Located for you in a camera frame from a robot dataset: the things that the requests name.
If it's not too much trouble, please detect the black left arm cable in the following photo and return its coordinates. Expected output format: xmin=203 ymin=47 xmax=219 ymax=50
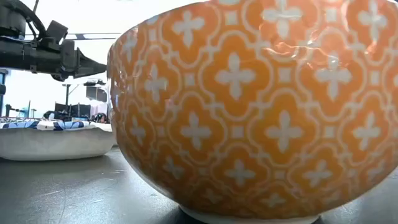
xmin=6 ymin=0 xmax=48 ymax=40

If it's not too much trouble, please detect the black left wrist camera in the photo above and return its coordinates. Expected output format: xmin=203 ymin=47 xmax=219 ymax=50
xmin=45 ymin=20 xmax=69 ymax=44

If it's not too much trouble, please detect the red bowl grey patterned outside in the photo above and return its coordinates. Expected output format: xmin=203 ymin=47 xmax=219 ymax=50
xmin=0 ymin=116 xmax=63 ymax=123

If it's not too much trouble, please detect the black table mat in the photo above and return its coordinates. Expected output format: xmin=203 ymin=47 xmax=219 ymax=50
xmin=0 ymin=144 xmax=398 ymax=224

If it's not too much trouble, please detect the black metal frame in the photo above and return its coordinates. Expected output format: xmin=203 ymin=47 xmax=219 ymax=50
xmin=61 ymin=83 xmax=80 ymax=121

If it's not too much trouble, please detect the black partition panel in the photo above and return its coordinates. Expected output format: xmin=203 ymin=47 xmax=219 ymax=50
xmin=54 ymin=102 xmax=91 ymax=121

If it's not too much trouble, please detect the orange bowl with blue inside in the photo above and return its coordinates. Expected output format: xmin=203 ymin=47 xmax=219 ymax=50
xmin=107 ymin=0 xmax=398 ymax=224

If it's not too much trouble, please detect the person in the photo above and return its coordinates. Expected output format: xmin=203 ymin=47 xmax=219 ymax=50
xmin=93 ymin=112 xmax=108 ymax=124

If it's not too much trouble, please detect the dark window frame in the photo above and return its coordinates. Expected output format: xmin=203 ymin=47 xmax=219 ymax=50
xmin=0 ymin=68 xmax=9 ymax=118

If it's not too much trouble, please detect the blue white scalloped paper bowl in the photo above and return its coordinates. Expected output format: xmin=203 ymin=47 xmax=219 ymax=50
xmin=0 ymin=119 xmax=116 ymax=162

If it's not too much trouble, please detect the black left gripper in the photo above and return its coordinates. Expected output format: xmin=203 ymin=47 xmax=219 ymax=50
xmin=0 ymin=36 xmax=108 ymax=83

